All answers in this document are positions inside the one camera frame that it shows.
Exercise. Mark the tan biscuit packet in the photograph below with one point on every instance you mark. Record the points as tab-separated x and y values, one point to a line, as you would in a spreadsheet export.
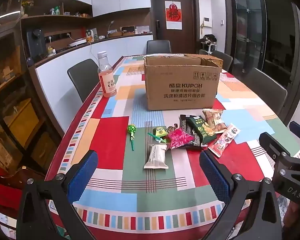
215	120

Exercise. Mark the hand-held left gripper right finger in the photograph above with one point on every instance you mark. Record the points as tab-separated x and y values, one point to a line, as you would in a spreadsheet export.
215	177

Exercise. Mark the dark brown door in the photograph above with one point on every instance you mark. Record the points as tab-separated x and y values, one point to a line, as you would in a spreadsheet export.
187	17

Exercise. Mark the red and white wall poster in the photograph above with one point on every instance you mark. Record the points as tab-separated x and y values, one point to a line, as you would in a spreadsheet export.
173	15

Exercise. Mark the colourful checked tablecloth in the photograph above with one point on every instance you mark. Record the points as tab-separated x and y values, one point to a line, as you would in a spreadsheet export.
110	132

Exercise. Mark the green cracker packet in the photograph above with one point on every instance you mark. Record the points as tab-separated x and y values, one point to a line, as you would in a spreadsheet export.
202	130

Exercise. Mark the wooden shelf cabinet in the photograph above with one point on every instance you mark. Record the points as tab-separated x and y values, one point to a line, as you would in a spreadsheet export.
20	120

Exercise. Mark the brown cardboard box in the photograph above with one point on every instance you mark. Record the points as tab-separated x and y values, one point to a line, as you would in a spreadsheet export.
180	85

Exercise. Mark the white wall intercom panel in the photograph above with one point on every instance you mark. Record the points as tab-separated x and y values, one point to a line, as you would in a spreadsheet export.
206	22

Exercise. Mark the teal stick lollipop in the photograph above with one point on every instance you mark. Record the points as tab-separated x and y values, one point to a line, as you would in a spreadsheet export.
153	137

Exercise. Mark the pink snack packet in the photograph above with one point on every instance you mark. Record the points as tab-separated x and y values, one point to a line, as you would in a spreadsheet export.
180	137

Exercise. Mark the dark glass door cabinet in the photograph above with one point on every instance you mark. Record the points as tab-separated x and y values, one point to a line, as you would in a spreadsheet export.
247	25

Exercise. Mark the grey dining chair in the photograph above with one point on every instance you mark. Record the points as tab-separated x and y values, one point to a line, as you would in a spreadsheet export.
265	90
158	47
82	80
223	58

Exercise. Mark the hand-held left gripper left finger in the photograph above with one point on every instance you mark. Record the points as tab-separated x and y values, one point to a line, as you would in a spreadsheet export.
83	171

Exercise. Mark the white rack with dark bag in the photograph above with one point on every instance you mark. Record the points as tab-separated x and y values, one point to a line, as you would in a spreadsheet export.
209	42

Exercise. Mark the wooden wall shelf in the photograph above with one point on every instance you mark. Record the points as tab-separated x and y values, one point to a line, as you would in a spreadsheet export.
52	18

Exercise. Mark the black countertop appliance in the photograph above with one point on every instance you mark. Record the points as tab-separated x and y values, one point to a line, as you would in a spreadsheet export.
35	43

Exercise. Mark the white sideboard counter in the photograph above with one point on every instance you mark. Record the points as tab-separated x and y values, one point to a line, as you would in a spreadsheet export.
115	48

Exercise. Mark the dark brown snack packet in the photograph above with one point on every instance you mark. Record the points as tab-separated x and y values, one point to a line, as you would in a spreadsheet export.
183	127

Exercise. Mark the red and white snack packet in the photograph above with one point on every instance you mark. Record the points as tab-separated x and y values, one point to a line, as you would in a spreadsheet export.
225	140

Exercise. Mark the clear bottle with pink drink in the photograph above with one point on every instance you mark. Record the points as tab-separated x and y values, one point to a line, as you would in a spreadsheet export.
107	80

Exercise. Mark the green wrapped lollipop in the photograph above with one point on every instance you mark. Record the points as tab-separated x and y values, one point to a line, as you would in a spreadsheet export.
131	130

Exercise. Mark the small green snack packet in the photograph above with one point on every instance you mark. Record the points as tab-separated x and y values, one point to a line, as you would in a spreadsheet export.
160	131

